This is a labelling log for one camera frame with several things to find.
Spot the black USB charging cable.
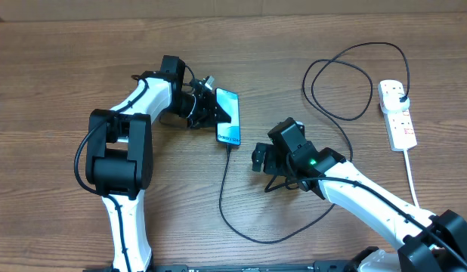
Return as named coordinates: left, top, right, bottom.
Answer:
left=218, top=42, right=411, bottom=245

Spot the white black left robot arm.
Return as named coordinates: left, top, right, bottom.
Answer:
left=74, top=55, right=241, bottom=271

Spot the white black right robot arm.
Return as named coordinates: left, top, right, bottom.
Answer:
left=252, top=117, right=467, bottom=271

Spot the white charger plug adapter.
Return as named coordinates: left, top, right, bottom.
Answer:
left=380, top=92, right=410, bottom=114

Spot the white power strip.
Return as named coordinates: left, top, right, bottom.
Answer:
left=378, top=79, right=417, bottom=152

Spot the cardboard back panel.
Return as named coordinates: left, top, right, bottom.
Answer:
left=0, top=0, right=467, bottom=22

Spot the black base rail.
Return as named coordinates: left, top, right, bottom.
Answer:
left=145, top=260, right=357, bottom=272

